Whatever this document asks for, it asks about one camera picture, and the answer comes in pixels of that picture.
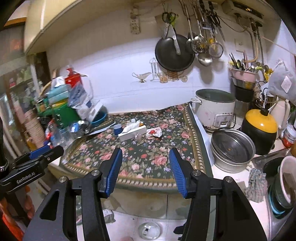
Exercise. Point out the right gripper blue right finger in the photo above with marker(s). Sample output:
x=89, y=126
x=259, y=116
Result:
x=235, y=218

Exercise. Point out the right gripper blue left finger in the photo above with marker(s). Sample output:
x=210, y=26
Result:
x=55, y=218

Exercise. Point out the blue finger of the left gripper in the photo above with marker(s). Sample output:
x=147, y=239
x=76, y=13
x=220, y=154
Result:
x=38, y=152

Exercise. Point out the orange sleeve forearm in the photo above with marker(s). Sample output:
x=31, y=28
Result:
x=9, y=222

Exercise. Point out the left hand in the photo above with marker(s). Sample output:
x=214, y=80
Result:
x=29, y=206

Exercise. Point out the stack of brown cups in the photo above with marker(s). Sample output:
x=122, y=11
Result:
x=34, y=128

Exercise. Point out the grey knitted dishcloth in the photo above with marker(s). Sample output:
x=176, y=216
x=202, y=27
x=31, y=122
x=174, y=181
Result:
x=257, y=186

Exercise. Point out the plastic bag on floor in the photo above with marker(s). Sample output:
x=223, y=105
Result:
x=108, y=216

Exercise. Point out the white flat box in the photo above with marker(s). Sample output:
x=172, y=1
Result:
x=141, y=130

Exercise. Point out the small blue cup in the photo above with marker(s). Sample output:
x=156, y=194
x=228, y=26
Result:
x=117, y=129

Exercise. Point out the green box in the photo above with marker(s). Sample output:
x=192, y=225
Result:
x=63, y=115

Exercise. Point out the floral green table cloth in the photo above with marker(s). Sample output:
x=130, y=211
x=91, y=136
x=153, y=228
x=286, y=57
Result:
x=145, y=164

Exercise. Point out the white tissue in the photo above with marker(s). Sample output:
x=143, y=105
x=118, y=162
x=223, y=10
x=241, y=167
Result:
x=132, y=125

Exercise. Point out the black cloth on floor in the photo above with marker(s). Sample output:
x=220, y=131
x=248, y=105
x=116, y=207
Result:
x=179, y=230

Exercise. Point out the blue bowl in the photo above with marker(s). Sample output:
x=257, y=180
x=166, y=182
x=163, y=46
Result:
x=99, y=119

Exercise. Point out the crumpled red white wrapper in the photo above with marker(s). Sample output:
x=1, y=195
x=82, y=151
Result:
x=154, y=132

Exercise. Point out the white plate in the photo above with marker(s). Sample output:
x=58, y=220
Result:
x=95, y=110

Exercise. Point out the teal tissue packs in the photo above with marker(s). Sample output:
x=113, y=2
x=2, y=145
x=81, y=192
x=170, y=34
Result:
x=58, y=93

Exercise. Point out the white floor bowl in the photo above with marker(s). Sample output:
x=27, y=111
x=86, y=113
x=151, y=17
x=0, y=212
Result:
x=149, y=231

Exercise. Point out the steel basin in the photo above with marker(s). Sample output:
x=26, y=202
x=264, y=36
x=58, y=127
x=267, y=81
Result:
x=232, y=150

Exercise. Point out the blue white plastic bag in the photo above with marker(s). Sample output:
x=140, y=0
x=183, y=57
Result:
x=80, y=101

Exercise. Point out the white bowl in sink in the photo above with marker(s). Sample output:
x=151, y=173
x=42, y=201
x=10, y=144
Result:
x=287, y=179

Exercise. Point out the yellow black pot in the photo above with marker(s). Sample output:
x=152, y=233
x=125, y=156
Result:
x=262, y=128

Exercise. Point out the white rice cooker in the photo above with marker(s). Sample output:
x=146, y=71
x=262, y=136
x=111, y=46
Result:
x=214, y=108

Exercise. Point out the white kettle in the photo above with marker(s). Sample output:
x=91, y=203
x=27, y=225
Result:
x=280, y=111

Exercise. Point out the black hanging pan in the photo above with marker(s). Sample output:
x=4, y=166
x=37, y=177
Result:
x=168, y=58

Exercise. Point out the grey cloth bag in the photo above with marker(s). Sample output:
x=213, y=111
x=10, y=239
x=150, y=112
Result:
x=282, y=82

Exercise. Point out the pink utensil holder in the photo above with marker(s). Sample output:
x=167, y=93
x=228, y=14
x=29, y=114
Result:
x=243, y=75

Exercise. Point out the hanging steel ladle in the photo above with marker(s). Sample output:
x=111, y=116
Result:
x=204, y=57

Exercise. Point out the white power strip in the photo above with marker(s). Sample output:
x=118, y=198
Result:
x=134, y=21

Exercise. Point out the hanging scissors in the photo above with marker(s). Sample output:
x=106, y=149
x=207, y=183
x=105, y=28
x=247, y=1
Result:
x=169, y=32

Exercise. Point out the white water heater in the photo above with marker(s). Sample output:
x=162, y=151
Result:
x=234, y=8

